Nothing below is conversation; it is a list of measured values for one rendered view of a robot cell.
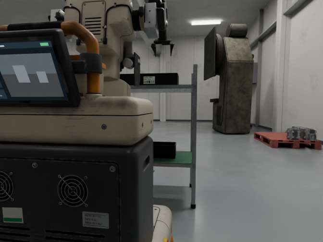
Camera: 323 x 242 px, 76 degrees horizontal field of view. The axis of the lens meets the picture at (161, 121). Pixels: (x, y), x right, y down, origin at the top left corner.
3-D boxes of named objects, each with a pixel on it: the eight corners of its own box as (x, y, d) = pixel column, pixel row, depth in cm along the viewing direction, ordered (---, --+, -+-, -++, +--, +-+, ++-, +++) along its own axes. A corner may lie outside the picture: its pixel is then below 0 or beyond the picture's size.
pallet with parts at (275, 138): (325, 150, 378) (326, 129, 376) (272, 148, 389) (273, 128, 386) (289, 138, 508) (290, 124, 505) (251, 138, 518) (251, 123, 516)
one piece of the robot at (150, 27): (155, 27, 86) (155, 2, 87) (143, 28, 87) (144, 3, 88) (158, 38, 96) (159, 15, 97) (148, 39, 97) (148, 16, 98)
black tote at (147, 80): (110, 87, 177) (110, 74, 176) (118, 89, 194) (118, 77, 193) (177, 86, 169) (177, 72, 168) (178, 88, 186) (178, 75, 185)
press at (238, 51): (259, 136, 556) (264, 14, 533) (204, 134, 577) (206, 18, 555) (244, 129, 716) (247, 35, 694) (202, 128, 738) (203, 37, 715)
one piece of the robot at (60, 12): (61, 4, 90) (55, 5, 90) (59, 29, 89) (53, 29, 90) (77, 20, 102) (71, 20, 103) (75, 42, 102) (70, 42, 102)
